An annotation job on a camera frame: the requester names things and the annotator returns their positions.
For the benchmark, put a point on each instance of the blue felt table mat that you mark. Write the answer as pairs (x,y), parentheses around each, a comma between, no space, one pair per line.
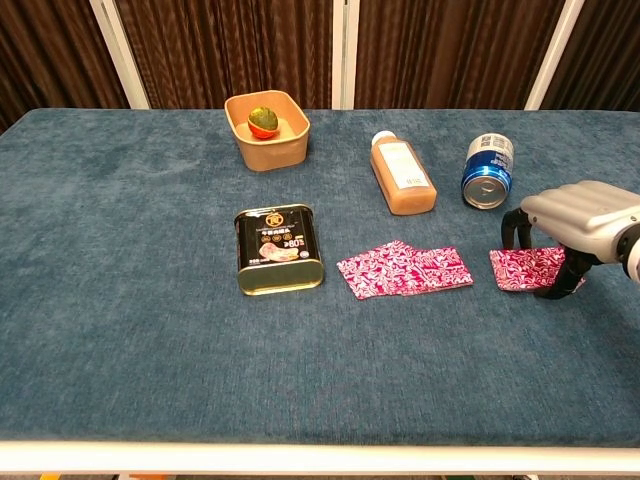
(150,325)

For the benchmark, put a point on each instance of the white screen frame post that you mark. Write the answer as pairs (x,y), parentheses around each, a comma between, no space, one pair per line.
(345,55)
(555,55)
(120,55)

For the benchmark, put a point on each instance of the pink patterned pouch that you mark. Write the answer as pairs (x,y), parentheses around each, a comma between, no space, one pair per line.
(525,270)

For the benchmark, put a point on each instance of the blue drink can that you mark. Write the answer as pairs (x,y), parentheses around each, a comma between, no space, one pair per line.
(487,172)

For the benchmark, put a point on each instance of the brown pleated curtain panel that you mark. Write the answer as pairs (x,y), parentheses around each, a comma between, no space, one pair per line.
(50,55)
(450,50)
(225,47)
(600,55)

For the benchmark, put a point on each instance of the brown juice bottle white cap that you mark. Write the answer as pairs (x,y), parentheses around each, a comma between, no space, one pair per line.
(402,175)

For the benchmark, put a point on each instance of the black luncheon meat tin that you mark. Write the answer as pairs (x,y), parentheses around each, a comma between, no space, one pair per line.
(277,250)

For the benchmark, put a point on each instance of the orange plastic bowl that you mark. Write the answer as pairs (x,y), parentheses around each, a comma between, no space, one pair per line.
(272,152)

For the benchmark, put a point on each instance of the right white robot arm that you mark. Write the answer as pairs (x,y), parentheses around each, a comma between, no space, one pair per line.
(631,255)

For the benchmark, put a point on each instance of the green orange round fruit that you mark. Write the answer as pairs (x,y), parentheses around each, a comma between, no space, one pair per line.
(263,122)

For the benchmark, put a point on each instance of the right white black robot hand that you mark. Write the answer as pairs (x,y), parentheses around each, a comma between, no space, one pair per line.
(580,210)

